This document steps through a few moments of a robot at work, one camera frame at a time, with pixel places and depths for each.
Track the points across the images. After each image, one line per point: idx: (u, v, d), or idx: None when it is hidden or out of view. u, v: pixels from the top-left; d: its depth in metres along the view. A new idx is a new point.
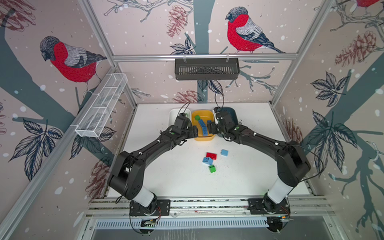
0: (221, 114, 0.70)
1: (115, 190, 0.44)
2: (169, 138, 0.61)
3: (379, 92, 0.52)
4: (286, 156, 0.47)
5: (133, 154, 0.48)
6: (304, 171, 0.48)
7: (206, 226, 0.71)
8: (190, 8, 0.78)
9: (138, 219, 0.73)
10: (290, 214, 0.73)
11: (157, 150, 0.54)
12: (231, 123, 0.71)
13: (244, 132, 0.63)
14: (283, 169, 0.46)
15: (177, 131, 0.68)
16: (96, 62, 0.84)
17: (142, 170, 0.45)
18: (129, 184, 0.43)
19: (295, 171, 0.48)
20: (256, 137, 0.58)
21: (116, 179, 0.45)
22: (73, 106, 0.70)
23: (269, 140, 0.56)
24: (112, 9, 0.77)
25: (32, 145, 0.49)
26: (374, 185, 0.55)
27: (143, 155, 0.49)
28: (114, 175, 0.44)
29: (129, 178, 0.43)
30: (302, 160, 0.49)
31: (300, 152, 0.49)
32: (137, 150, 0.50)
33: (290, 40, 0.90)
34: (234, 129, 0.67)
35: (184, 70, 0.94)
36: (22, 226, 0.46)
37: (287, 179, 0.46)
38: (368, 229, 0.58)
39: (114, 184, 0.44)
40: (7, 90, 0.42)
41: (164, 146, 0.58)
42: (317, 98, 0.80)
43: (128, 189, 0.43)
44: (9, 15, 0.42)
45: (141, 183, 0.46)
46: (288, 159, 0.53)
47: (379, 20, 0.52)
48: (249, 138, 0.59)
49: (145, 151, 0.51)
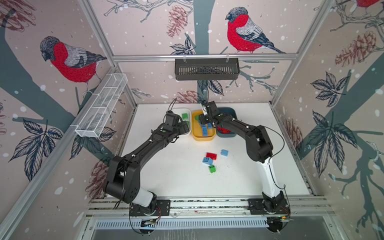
0: (208, 103, 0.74)
1: (113, 195, 0.43)
2: (161, 136, 0.60)
3: (379, 92, 0.52)
4: (252, 136, 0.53)
5: (126, 157, 0.47)
6: (267, 149, 0.61)
7: (206, 226, 0.71)
8: (190, 8, 0.78)
9: (138, 219, 0.73)
10: (290, 214, 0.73)
11: (151, 150, 0.54)
12: (216, 111, 0.83)
13: (226, 118, 0.75)
14: (249, 147, 0.58)
15: (168, 128, 0.67)
16: (96, 62, 0.84)
17: (137, 172, 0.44)
18: (125, 188, 0.42)
19: (259, 148, 0.60)
20: (233, 122, 0.70)
21: (113, 185, 0.44)
22: (73, 106, 0.70)
23: (242, 124, 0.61)
24: (112, 9, 0.77)
25: (32, 145, 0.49)
26: (374, 185, 0.55)
27: (136, 158, 0.47)
28: (109, 181, 0.43)
29: (125, 182, 0.42)
30: (266, 140, 0.61)
31: (265, 133, 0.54)
32: (130, 153, 0.49)
33: (290, 40, 0.90)
34: (218, 115, 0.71)
35: (184, 70, 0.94)
36: (22, 226, 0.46)
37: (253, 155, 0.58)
38: (368, 229, 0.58)
39: (110, 190, 0.43)
40: (7, 90, 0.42)
41: (157, 144, 0.57)
42: (317, 98, 0.80)
43: (126, 192, 0.42)
44: (9, 15, 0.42)
45: (138, 185, 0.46)
46: (253, 139, 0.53)
47: (379, 21, 0.52)
48: (227, 122, 0.72)
49: (138, 152, 0.50)
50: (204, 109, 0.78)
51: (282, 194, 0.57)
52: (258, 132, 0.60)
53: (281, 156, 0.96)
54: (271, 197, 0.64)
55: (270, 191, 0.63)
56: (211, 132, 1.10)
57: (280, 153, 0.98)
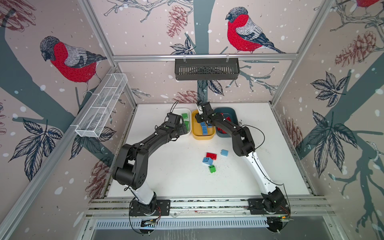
0: (204, 103, 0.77)
1: (122, 181, 0.45)
2: (165, 131, 0.65)
3: (379, 92, 0.52)
4: (236, 136, 0.70)
5: (134, 145, 0.51)
6: (249, 147, 0.72)
7: (206, 226, 0.71)
8: (190, 8, 0.78)
9: (138, 219, 0.73)
10: (290, 214, 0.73)
11: (157, 140, 0.59)
12: (210, 110, 0.93)
13: (218, 117, 0.87)
14: (235, 143, 0.70)
15: (170, 124, 0.72)
16: (96, 62, 0.84)
17: (146, 158, 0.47)
18: (135, 173, 0.45)
19: (241, 146, 0.71)
20: (222, 121, 0.83)
21: (122, 171, 0.47)
22: (73, 106, 0.70)
23: (229, 123, 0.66)
24: (112, 9, 0.77)
25: (32, 145, 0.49)
26: (374, 184, 0.55)
27: (144, 146, 0.52)
28: (119, 167, 0.46)
29: (135, 167, 0.45)
30: (249, 139, 0.72)
31: (248, 133, 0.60)
32: (139, 142, 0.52)
33: (290, 40, 0.90)
34: (212, 115, 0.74)
35: (184, 70, 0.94)
36: (22, 226, 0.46)
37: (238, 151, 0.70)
38: (368, 229, 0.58)
39: (120, 176, 0.46)
40: (6, 90, 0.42)
41: (161, 137, 0.61)
42: (317, 98, 0.80)
43: (135, 177, 0.45)
44: (9, 15, 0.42)
45: (146, 171, 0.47)
46: (237, 138, 0.70)
47: (379, 20, 0.52)
48: (218, 122, 0.84)
49: (146, 141, 0.54)
50: (200, 109, 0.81)
51: (279, 191, 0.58)
52: (242, 132, 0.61)
53: (281, 156, 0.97)
54: (267, 194, 0.66)
55: (264, 187, 0.67)
56: (211, 131, 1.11)
57: (281, 153, 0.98)
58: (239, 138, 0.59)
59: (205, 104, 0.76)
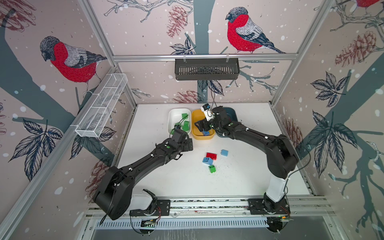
0: (217, 110, 0.72)
1: (101, 207, 0.41)
2: (164, 153, 0.59)
3: (379, 92, 0.52)
4: (274, 148, 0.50)
5: (122, 170, 0.46)
6: (291, 164, 0.51)
7: (206, 226, 0.71)
8: (190, 8, 0.78)
9: (138, 219, 0.73)
10: (290, 214, 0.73)
11: (148, 166, 0.51)
12: (226, 119, 0.73)
13: (237, 128, 0.67)
14: (272, 161, 0.49)
15: (174, 144, 0.65)
16: (96, 62, 0.84)
17: (129, 189, 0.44)
18: (113, 204, 0.40)
19: (283, 163, 0.50)
20: (247, 132, 0.61)
21: (102, 197, 0.42)
22: (73, 106, 0.70)
23: (260, 135, 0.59)
24: (112, 9, 0.77)
25: (32, 145, 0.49)
26: (374, 185, 0.55)
27: (132, 172, 0.46)
28: (100, 191, 0.42)
29: (114, 197, 0.40)
30: (290, 153, 0.51)
31: (288, 145, 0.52)
32: (127, 167, 0.48)
33: (290, 40, 0.90)
34: (229, 125, 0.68)
35: (184, 70, 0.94)
36: (22, 226, 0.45)
37: (276, 170, 0.49)
38: (368, 229, 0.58)
39: (100, 202, 0.42)
40: (7, 90, 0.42)
41: (158, 160, 0.55)
42: (317, 98, 0.80)
43: (113, 209, 0.40)
44: (9, 15, 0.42)
45: (127, 201, 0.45)
46: (276, 151, 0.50)
47: (379, 20, 0.52)
48: (241, 133, 0.63)
49: (136, 166, 0.49)
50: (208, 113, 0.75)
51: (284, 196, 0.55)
52: (279, 144, 0.53)
53: None
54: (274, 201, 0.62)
55: (276, 196, 0.60)
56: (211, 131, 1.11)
57: None
58: (279, 153, 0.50)
59: (220, 112, 0.70)
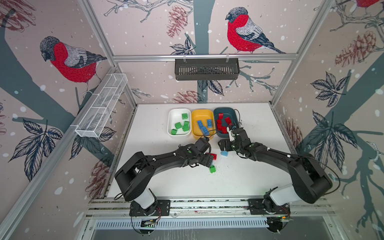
0: (238, 131, 0.73)
1: (119, 185, 0.44)
2: (185, 156, 0.60)
3: (379, 92, 0.52)
4: (299, 167, 0.49)
5: (147, 158, 0.49)
6: (325, 187, 0.44)
7: (206, 226, 0.71)
8: (190, 8, 0.78)
9: (138, 219, 0.73)
10: (290, 214, 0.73)
11: (169, 163, 0.53)
12: (246, 140, 0.72)
13: (258, 148, 0.65)
14: (298, 182, 0.44)
15: (196, 150, 0.67)
16: (96, 62, 0.84)
17: (148, 177, 0.44)
18: (131, 185, 0.43)
19: (311, 186, 0.44)
20: (270, 152, 0.58)
21: (123, 177, 0.46)
22: (73, 106, 0.70)
23: (282, 154, 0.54)
24: (112, 9, 0.77)
25: (32, 145, 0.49)
26: (374, 185, 0.55)
27: (154, 163, 0.48)
28: (123, 171, 0.46)
29: (134, 180, 0.43)
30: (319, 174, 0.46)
31: (316, 165, 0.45)
32: (152, 157, 0.50)
33: (290, 40, 0.90)
34: (249, 146, 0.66)
35: (184, 70, 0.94)
36: (22, 226, 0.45)
37: (303, 193, 0.43)
38: (368, 229, 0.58)
39: (119, 180, 0.45)
40: (6, 90, 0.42)
41: (178, 161, 0.56)
42: (317, 98, 0.80)
43: (129, 190, 0.42)
44: (8, 15, 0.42)
45: (142, 190, 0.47)
46: (301, 170, 0.50)
47: (379, 21, 0.52)
48: (262, 153, 0.60)
49: (159, 159, 0.51)
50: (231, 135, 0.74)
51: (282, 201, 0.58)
52: (305, 164, 0.49)
53: None
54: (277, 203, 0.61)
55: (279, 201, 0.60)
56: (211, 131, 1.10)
57: None
58: (304, 173, 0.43)
59: (240, 132, 0.71)
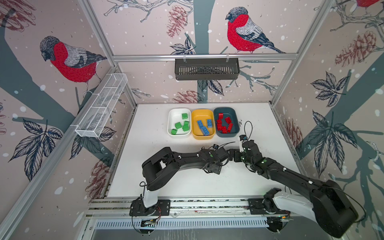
0: (249, 145, 0.69)
1: (146, 174, 0.48)
2: (207, 159, 0.62)
3: (379, 92, 0.52)
4: (323, 198, 0.46)
5: (174, 154, 0.51)
6: (350, 220, 0.41)
7: (206, 226, 0.71)
8: (190, 8, 0.78)
9: (138, 219, 0.73)
10: (290, 214, 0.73)
11: (192, 162, 0.54)
12: (258, 155, 0.67)
13: (273, 166, 0.60)
14: (321, 213, 0.40)
15: (217, 156, 0.69)
16: (96, 62, 0.84)
17: (173, 172, 0.45)
18: (158, 177, 0.46)
19: (336, 217, 0.41)
20: (286, 173, 0.54)
21: (151, 167, 0.49)
22: (73, 106, 0.70)
23: (302, 178, 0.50)
24: (112, 9, 0.77)
25: (32, 145, 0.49)
26: (374, 185, 0.55)
27: (180, 160, 0.51)
28: (150, 162, 0.49)
29: (160, 172, 0.46)
30: (345, 205, 0.42)
31: (342, 196, 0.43)
32: (177, 153, 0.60)
33: (290, 39, 0.90)
34: (262, 162, 0.65)
35: (184, 70, 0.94)
36: (22, 226, 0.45)
37: (327, 225, 0.40)
38: (368, 229, 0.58)
39: (146, 168, 0.49)
40: (6, 90, 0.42)
41: (199, 163, 0.57)
42: (317, 98, 0.80)
43: (154, 181, 0.46)
44: (8, 15, 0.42)
45: (165, 182, 0.48)
46: (326, 202, 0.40)
47: (379, 21, 0.52)
48: (277, 174, 0.56)
49: (184, 156, 0.54)
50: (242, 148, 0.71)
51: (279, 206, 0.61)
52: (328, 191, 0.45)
53: (281, 156, 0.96)
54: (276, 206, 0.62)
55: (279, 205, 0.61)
56: (211, 131, 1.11)
57: (280, 153, 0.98)
58: (329, 204, 0.45)
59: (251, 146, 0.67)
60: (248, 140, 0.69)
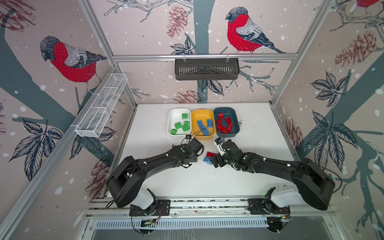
0: (228, 145, 0.69)
1: (111, 191, 0.43)
2: (178, 156, 0.59)
3: (379, 92, 0.52)
4: (304, 177, 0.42)
5: (137, 162, 0.47)
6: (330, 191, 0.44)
7: (206, 226, 0.71)
8: (190, 8, 0.78)
9: (138, 219, 0.73)
10: (290, 214, 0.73)
11: (160, 164, 0.52)
12: (239, 153, 0.69)
13: (254, 160, 0.61)
14: (305, 191, 0.42)
15: (190, 150, 0.66)
16: (96, 62, 0.84)
17: (139, 182, 0.43)
18: (122, 192, 0.41)
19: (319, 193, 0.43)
20: (267, 163, 0.56)
21: (115, 181, 0.45)
22: (73, 106, 0.70)
23: (281, 163, 0.52)
24: (111, 9, 0.77)
25: (32, 145, 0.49)
26: (374, 185, 0.55)
27: (146, 166, 0.47)
28: (114, 177, 0.44)
29: (124, 186, 0.42)
30: (322, 177, 0.45)
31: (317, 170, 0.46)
32: (142, 160, 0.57)
33: (290, 39, 0.90)
34: (244, 158, 0.66)
35: (184, 70, 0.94)
36: (22, 226, 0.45)
37: (312, 201, 0.42)
38: (368, 229, 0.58)
39: (111, 185, 0.44)
40: (6, 90, 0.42)
41: (171, 162, 0.56)
42: (317, 98, 0.80)
43: (120, 196, 0.41)
44: (9, 15, 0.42)
45: (134, 195, 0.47)
46: (307, 180, 0.49)
47: (379, 21, 0.52)
48: (260, 166, 0.57)
49: (150, 162, 0.50)
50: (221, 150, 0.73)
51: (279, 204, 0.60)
52: (305, 169, 0.48)
53: (281, 156, 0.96)
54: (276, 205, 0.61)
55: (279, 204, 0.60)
56: (211, 131, 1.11)
57: (280, 153, 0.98)
58: (311, 181, 0.47)
59: (230, 146, 0.67)
60: (225, 141, 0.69)
